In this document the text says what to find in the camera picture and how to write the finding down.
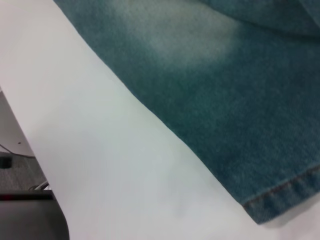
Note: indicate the blue denim shorts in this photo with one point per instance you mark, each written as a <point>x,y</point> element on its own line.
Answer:
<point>212,100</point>

